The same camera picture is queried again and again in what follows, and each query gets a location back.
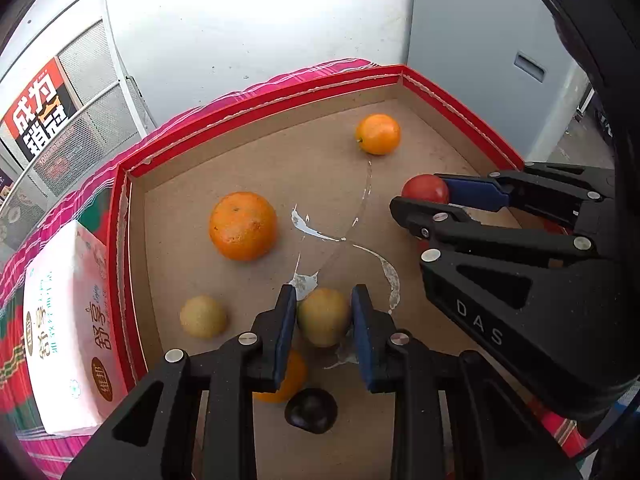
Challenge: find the red and black book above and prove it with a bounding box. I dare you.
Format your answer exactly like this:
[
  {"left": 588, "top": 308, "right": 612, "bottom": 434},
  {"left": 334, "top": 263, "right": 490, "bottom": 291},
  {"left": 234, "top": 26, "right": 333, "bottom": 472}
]
[{"left": 2, "top": 57, "right": 78, "bottom": 163}]

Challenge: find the red tomato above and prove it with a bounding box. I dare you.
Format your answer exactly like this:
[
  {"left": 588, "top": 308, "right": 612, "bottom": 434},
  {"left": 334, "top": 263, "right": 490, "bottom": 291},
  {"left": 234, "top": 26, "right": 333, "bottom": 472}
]
[{"left": 401, "top": 173, "right": 451, "bottom": 206}]

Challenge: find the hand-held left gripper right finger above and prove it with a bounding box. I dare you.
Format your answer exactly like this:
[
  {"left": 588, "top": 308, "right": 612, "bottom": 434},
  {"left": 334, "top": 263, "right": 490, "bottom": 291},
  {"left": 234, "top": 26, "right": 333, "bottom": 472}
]
[{"left": 351, "top": 284, "right": 581, "bottom": 480}]

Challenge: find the red green plaid tablecloth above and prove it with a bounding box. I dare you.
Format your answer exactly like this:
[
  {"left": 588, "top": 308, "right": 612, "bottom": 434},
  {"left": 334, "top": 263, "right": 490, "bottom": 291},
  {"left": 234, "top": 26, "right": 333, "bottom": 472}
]
[{"left": 0, "top": 58, "right": 591, "bottom": 480}]

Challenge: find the dark plum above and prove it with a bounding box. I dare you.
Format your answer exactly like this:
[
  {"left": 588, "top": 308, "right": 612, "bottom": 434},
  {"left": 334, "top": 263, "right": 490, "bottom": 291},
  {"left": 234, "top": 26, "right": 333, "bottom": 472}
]
[{"left": 284, "top": 388, "right": 337, "bottom": 435}]

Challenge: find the pink tissue pack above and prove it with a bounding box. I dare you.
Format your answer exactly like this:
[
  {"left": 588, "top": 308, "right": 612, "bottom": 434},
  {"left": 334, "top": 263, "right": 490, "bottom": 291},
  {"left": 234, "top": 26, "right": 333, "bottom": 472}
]
[{"left": 22, "top": 220, "right": 136, "bottom": 436}]

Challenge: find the brown-green round fruit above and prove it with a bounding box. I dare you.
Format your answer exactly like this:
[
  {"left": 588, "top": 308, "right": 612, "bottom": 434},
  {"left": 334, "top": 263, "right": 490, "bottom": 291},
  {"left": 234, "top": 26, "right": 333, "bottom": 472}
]
[
  {"left": 296, "top": 287, "right": 352, "bottom": 348},
  {"left": 179, "top": 295, "right": 230, "bottom": 339}
]

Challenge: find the white metal mesh rack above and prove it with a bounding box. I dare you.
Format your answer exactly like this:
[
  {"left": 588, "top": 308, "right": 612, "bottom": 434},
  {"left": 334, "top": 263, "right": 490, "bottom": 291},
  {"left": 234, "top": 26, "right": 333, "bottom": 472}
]
[{"left": 0, "top": 0, "right": 157, "bottom": 256}]

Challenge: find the medium orange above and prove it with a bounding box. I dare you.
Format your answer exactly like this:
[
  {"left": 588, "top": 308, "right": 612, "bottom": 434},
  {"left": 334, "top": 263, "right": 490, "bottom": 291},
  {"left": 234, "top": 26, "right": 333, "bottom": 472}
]
[{"left": 252, "top": 350, "right": 308, "bottom": 405}]

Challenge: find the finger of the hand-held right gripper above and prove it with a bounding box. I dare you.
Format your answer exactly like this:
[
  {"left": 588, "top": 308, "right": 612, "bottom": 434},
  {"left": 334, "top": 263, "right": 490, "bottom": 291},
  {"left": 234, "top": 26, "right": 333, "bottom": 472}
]
[
  {"left": 434, "top": 161, "right": 617, "bottom": 227},
  {"left": 390, "top": 196, "right": 599, "bottom": 262}
]

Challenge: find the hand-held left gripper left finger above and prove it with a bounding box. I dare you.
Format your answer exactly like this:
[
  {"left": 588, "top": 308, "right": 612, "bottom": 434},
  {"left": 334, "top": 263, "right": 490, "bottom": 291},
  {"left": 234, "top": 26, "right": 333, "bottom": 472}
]
[{"left": 62, "top": 285, "right": 297, "bottom": 480}]

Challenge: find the small orange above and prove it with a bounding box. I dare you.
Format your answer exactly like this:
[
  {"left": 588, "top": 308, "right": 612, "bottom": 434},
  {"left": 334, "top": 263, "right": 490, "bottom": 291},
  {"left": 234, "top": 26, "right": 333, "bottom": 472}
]
[{"left": 355, "top": 113, "right": 402, "bottom": 156}]

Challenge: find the large orange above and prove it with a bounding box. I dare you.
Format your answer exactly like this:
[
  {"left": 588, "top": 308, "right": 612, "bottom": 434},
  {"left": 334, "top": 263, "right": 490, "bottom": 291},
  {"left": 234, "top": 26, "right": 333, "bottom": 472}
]
[{"left": 208, "top": 191, "right": 278, "bottom": 262}]

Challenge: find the grey plastic cabinet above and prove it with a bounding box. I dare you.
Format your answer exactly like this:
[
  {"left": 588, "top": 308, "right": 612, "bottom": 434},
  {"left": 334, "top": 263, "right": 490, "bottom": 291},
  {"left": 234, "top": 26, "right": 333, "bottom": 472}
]
[{"left": 406, "top": 0, "right": 596, "bottom": 161}]

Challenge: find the red cardboard box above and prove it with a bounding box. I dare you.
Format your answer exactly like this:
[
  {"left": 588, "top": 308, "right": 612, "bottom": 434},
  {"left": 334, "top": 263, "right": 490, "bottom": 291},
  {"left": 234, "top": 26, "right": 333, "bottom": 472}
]
[{"left": 107, "top": 64, "right": 576, "bottom": 480}]

